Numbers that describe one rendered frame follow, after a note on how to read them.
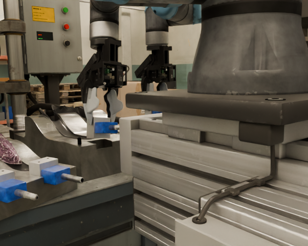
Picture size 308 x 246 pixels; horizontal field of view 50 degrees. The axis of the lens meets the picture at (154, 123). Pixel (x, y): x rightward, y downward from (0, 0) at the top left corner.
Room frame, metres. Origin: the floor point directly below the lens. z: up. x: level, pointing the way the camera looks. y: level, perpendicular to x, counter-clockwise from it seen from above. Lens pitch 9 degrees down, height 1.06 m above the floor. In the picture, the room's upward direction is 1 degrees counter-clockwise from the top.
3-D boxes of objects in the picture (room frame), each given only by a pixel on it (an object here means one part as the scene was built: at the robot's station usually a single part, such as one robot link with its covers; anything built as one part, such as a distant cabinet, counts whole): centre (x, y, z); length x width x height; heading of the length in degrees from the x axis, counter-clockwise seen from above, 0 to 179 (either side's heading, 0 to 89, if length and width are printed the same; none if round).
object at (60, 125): (1.05, 0.24, 0.92); 0.35 x 0.16 x 0.09; 40
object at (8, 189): (0.58, 0.26, 0.86); 0.13 x 0.05 x 0.05; 57
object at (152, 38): (1.12, -0.02, 1.17); 0.08 x 0.08 x 0.05
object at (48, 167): (0.67, 0.20, 0.86); 0.13 x 0.05 x 0.05; 57
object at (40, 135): (1.06, 0.24, 0.87); 0.50 x 0.26 x 0.14; 40
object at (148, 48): (1.11, -0.02, 1.09); 0.09 x 0.08 x 0.12; 40
